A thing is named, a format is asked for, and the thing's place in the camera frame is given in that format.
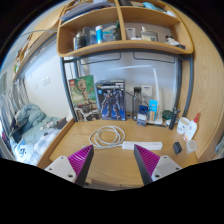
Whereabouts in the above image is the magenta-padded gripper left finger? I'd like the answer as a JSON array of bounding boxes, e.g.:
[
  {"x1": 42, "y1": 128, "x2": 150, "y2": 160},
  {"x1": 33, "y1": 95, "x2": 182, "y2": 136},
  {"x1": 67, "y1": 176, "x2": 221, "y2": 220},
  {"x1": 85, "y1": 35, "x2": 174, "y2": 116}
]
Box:
[{"x1": 43, "y1": 144, "x2": 95, "y2": 187}]

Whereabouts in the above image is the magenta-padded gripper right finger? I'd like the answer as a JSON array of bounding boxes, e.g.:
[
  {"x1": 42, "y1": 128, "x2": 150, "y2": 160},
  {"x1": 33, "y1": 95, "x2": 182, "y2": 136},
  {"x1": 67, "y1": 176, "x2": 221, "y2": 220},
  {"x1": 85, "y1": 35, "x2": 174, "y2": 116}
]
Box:
[{"x1": 133, "y1": 143, "x2": 184, "y2": 185}]

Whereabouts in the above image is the black charger block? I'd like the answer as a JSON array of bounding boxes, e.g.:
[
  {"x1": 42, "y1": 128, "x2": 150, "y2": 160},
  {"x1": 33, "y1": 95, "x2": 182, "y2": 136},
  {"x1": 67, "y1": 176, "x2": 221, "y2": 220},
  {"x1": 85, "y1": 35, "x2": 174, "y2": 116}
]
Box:
[{"x1": 172, "y1": 141, "x2": 183, "y2": 155}]

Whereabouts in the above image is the white power strip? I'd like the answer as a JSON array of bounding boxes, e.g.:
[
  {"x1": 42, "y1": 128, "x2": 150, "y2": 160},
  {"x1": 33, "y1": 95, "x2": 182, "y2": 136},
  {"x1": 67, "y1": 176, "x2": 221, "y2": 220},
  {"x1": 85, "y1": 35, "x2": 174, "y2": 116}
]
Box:
[{"x1": 121, "y1": 140, "x2": 164, "y2": 151}]

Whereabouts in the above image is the translucent plastic cap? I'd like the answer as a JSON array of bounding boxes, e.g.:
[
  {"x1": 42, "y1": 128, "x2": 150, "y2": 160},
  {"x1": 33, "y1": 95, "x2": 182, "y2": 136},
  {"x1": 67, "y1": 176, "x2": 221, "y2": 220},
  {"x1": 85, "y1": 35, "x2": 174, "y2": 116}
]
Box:
[{"x1": 185, "y1": 139, "x2": 198, "y2": 155}]

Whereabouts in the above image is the white red-pump lotion bottle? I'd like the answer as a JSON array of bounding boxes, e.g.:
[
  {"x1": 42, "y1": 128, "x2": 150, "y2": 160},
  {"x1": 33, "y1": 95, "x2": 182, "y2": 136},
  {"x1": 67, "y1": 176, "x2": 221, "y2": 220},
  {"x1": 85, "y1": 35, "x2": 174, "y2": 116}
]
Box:
[{"x1": 182, "y1": 112, "x2": 201, "y2": 143}]

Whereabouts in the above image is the white mug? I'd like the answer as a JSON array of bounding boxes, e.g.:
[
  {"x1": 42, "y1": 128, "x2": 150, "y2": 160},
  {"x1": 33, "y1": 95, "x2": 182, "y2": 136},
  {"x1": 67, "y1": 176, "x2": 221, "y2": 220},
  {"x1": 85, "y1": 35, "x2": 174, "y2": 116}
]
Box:
[{"x1": 176, "y1": 116, "x2": 191, "y2": 136}]

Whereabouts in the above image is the bed with bedding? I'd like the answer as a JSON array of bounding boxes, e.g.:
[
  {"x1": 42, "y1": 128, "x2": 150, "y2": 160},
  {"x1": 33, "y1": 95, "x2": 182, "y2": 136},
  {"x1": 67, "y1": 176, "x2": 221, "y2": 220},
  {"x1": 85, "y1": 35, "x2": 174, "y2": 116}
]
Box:
[{"x1": 0, "y1": 103, "x2": 73, "y2": 166}]

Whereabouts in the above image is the small dark blue box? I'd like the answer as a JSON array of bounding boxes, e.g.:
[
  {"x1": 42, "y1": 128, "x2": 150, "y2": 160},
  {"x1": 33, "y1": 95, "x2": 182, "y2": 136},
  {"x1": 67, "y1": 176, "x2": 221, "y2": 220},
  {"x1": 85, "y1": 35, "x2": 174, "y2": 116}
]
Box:
[{"x1": 136, "y1": 104, "x2": 150, "y2": 128}]

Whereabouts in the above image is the clear water bottle black cap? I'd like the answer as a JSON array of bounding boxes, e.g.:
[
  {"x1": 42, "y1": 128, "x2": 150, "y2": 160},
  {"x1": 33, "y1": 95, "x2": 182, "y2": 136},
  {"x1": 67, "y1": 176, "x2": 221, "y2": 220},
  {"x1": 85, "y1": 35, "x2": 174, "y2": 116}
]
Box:
[{"x1": 132, "y1": 86, "x2": 143, "y2": 122}]

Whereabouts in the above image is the green tree figure toy box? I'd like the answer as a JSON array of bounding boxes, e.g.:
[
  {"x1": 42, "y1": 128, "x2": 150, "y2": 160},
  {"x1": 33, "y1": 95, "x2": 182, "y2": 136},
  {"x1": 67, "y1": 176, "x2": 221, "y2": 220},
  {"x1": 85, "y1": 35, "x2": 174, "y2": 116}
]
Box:
[{"x1": 68, "y1": 74, "x2": 101, "y2": 122}]

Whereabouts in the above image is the white plastic box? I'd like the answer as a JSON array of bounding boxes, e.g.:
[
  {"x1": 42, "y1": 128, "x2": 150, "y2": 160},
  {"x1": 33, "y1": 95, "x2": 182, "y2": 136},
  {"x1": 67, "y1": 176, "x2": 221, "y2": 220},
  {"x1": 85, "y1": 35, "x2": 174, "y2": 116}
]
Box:
[{"x1": 141, "y1": 84, "x2": 154, "y2": 98}]

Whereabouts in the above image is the blue robot model kit box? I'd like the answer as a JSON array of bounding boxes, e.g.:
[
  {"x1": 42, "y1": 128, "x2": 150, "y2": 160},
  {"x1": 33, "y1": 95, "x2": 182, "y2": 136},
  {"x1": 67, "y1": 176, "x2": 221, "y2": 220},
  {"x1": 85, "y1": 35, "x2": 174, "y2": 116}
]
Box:
[{"x1": 94, "y1": 78, "x2": 127, "y2": 122}]

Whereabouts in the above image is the white desk lamp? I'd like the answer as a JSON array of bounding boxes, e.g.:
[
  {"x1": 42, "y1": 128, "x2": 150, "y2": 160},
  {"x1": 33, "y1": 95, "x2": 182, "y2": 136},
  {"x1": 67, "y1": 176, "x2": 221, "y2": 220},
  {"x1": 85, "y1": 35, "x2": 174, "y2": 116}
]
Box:
[{"x1": 106, "y1": 64, "x2": 164, "y2": 126}]

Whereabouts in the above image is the wooden shelf unit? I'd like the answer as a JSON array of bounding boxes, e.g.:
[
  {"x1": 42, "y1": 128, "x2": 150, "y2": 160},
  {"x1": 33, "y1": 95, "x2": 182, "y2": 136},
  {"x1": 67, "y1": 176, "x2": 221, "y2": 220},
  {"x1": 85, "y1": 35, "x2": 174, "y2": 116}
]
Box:
[
  {"x1": 55, "y1": 0, "x2": 195, "y2": 58},
  {"x1": 13, "y1": 29, "x2": 58, "y2": 83}
]

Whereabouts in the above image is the white coiled cable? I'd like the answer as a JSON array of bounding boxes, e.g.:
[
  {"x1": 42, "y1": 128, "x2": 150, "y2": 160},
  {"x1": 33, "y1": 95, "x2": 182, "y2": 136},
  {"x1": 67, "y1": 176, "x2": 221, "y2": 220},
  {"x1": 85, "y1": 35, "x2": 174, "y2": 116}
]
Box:
[{"x1": 82, "y1": 125, "x2": 127, "y2": 150}]

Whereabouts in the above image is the dark grey metal frame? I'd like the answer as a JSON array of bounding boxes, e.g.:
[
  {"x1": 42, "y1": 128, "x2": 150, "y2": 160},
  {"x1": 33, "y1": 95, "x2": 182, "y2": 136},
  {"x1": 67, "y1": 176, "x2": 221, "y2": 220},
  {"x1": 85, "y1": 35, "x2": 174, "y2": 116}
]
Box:
[{"x1": 59, "y1": 49, "x2": 195, "y2": 123}]

